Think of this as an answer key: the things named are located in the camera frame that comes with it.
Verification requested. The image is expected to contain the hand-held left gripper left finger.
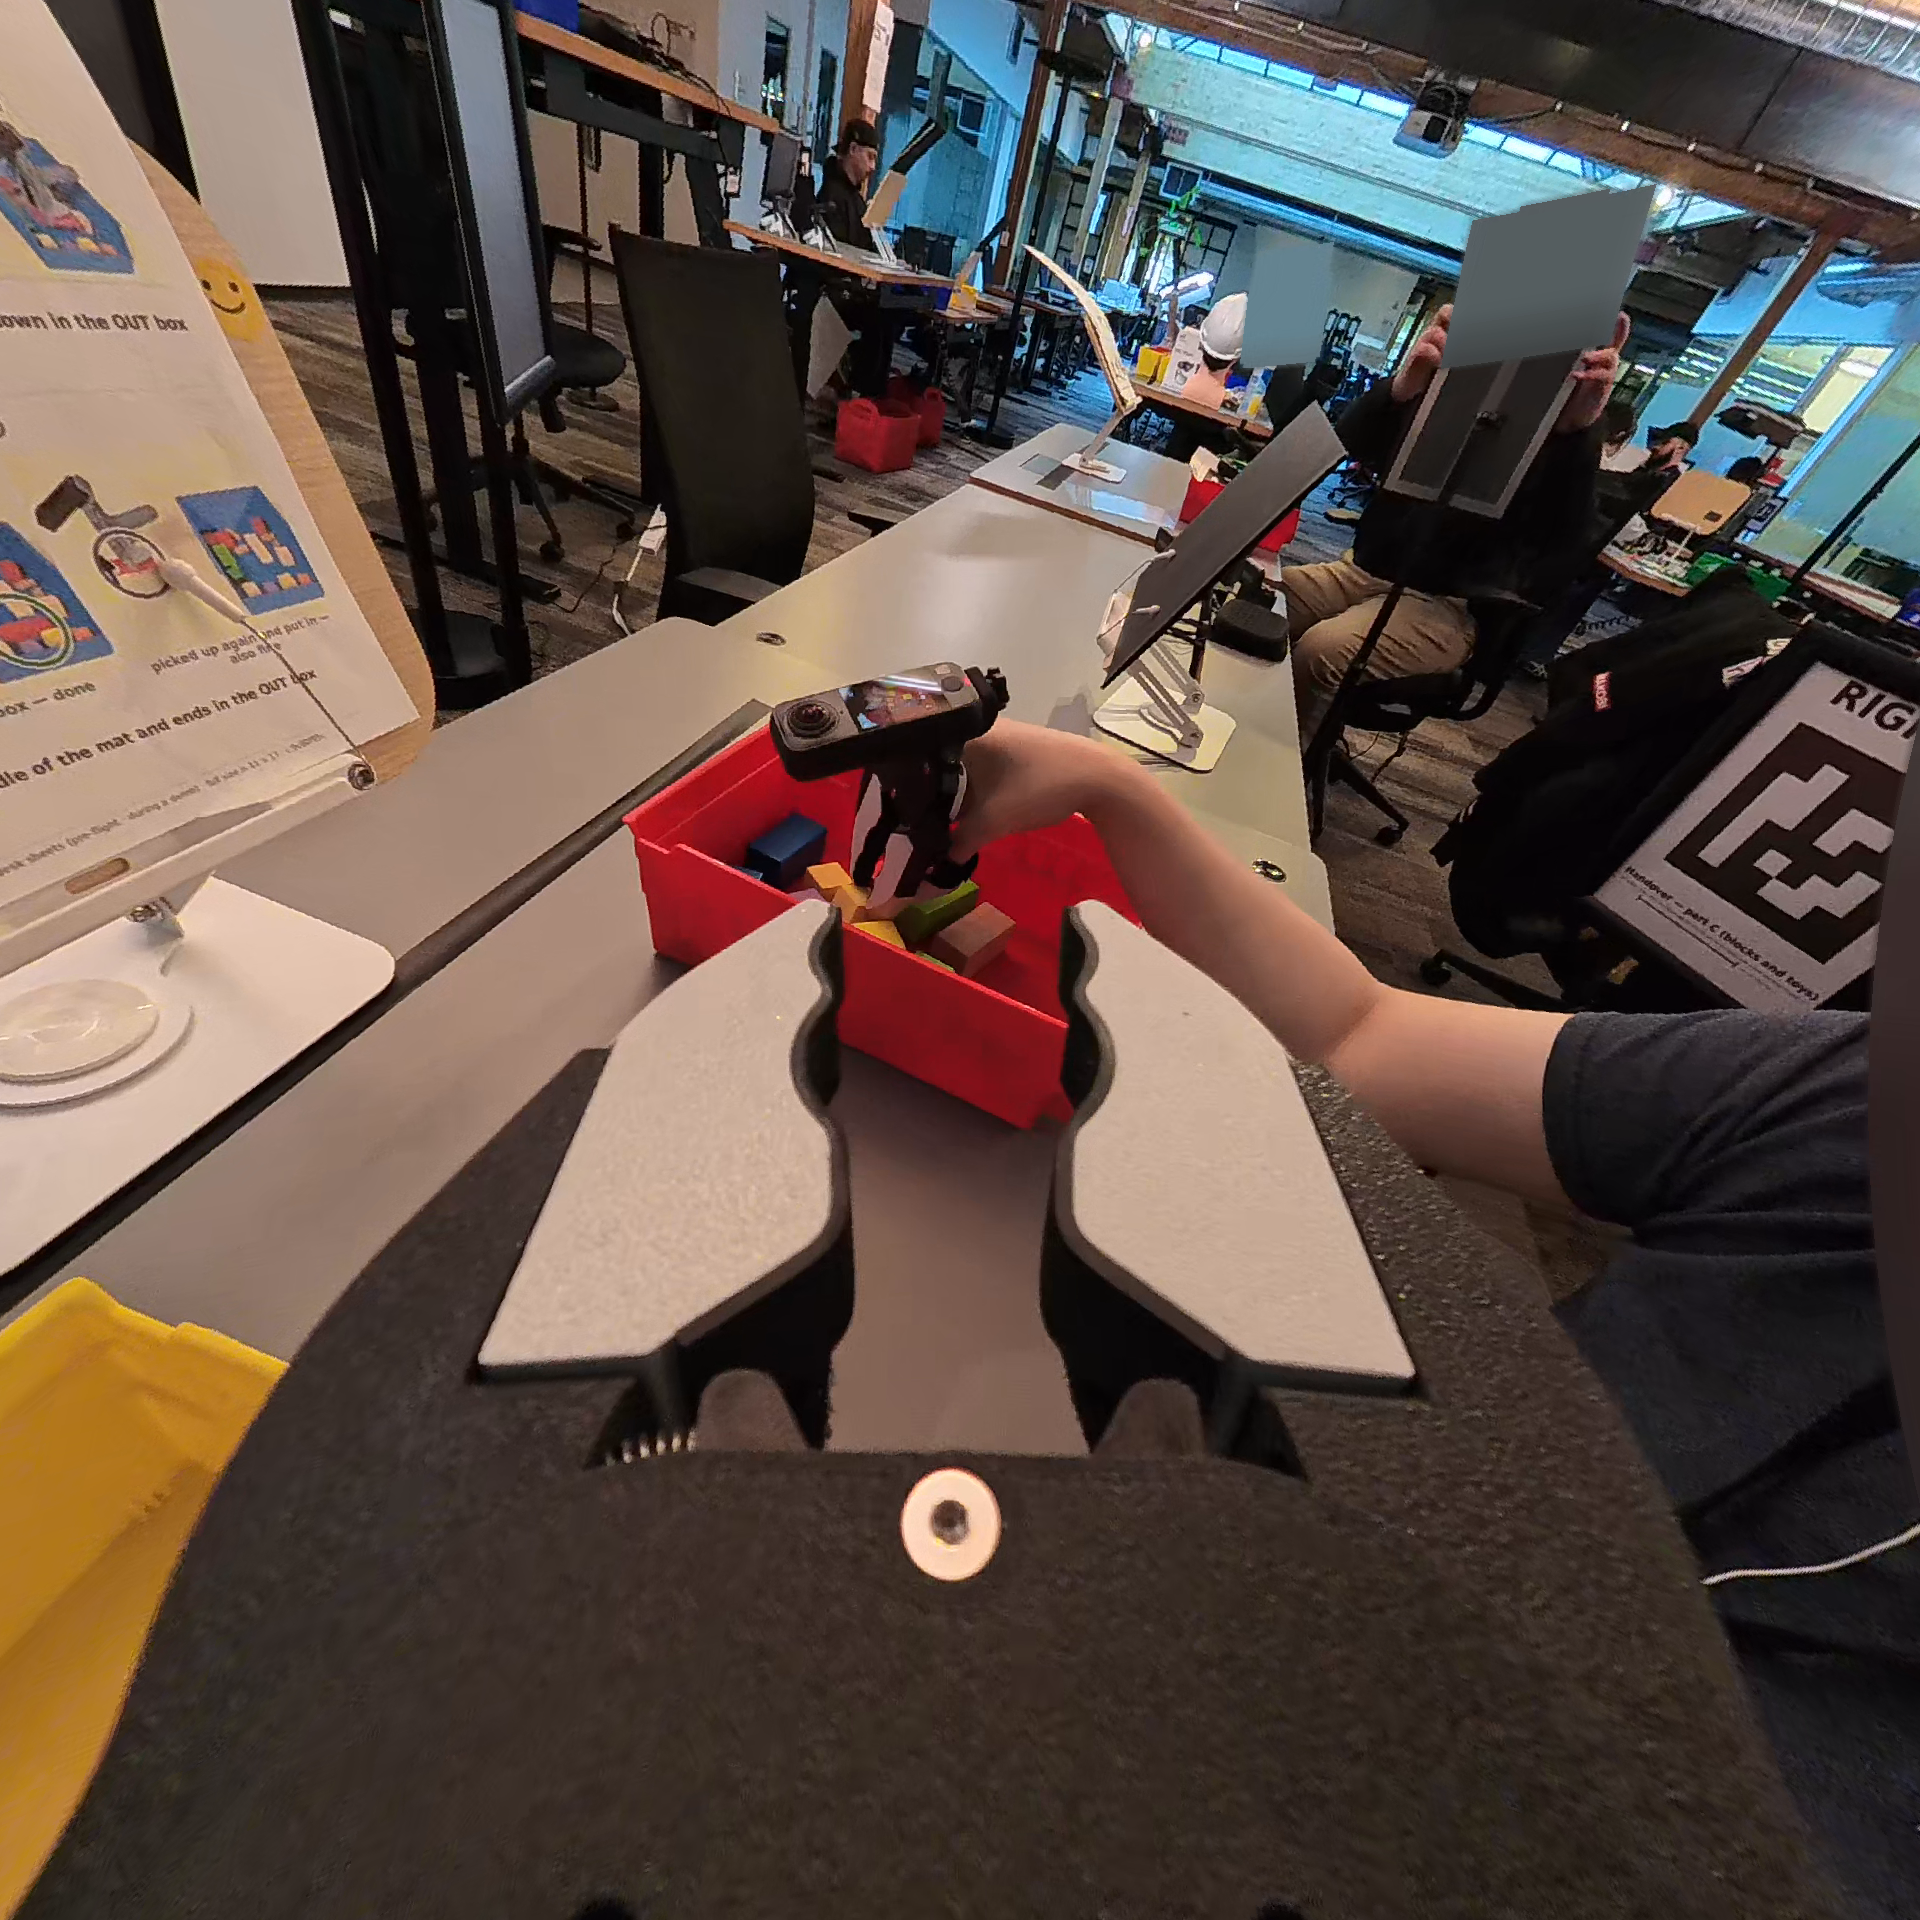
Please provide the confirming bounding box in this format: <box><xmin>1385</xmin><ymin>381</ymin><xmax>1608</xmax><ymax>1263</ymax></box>
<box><xmin>479</xmin><ymin>900</ymin><xmax>857</xmax><ymax>1453</ymax></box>

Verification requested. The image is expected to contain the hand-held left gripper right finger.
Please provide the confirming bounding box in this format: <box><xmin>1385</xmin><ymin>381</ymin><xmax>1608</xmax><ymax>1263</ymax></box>
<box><xmin>1041</xmin><ymin>897</ymin><xmax>1417</xmax><ymax>1455</ymax></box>

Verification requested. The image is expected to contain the red plastic bin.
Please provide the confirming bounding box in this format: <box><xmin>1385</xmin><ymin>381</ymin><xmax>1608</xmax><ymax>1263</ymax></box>
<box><xmin>1180</xmin><ymin>465</ymin><xmax>1305</xmax><ymax>558</ymax></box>
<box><xmin>621</xmin><ymin>718</ymin><xmax>1146</xmax><ymax>1130</ymax></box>

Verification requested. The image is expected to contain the yellow plastic bin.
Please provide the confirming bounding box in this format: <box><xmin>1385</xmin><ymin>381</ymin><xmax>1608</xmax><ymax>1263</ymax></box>
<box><xmin>0</xmin><ymin>1278</ymin><xmax>290</xmax><ymax>1876</ymax></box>

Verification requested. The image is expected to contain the person's right forearm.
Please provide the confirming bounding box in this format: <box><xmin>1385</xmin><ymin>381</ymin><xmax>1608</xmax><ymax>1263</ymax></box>
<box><xmin>1049</xmin><ymin>757</ymin><xmax>1578</xmax><ymax>1204</ymax></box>

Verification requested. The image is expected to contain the person's right hand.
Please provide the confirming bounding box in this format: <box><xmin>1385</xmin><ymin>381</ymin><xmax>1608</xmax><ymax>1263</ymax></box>
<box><xmin>959</xmin><ymin>718</ymin><xmax>1146</xmax><ymax>860</ymax></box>

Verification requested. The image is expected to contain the red storage box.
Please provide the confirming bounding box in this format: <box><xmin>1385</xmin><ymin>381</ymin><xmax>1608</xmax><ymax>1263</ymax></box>
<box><xmin>832</xmin><ymin>374</ymin><xmax>947</xmax><ymax>474</ymax></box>

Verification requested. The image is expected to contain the white power strip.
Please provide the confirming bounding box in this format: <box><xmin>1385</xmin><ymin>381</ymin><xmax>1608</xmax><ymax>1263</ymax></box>
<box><xmin>609</xmin><ymin>503</ymin><xmax>672</xmax><ymax>639</ymax></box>

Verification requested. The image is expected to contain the white tilted sheet stand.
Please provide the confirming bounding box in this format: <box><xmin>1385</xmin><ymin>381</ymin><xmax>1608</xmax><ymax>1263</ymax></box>
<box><xmin>1024</xmin><ymin>244</ymin><xmax>1143</xmax><ymax>484</ymax></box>

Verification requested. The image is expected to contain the white stand with dark board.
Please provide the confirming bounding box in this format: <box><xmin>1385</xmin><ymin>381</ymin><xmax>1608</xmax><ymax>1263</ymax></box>
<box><xmin>1092</xmin><ymin>403</ymin><xmax>1348</xmax><ymax>774</ymax></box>

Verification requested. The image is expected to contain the black office chair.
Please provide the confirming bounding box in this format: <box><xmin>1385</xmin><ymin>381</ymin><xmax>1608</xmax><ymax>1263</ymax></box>
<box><xmin>609</xmin><ymin>225</ymin><xmax>819</xmax><ymax>623</ymax></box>
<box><xmin>1305</xmin><ymin>593</ymin><xmax>1539</xmax><ymax>849</ymax></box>

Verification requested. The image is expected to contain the black backpack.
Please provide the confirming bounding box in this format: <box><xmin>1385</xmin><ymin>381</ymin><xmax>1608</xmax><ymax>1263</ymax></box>
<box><xmin>1431</xmin><ymin>577</ymin><xmax>1794</xmax><ymax>962</ymax></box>

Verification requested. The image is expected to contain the grey board on pole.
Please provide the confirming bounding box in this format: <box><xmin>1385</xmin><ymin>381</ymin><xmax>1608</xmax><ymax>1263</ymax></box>
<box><xmin>1305</xmin><ymin>357</ymin><xmax>1578</xmax><ymax>849</ymax></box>

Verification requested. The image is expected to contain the framed tag sign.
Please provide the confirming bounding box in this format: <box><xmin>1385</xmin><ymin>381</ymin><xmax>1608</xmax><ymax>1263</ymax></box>
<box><xmin>1592</xmin><ymin>630</ymin><xmax>1920</xmax><ymax>1015</ymax></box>

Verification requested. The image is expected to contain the instruction sheet stand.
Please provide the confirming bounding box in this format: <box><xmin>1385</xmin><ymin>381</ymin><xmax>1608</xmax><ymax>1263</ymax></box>
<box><xmin>0</xmin><ymin>0</ymin><xmax>437</xmax><ymax>1278</ymax></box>

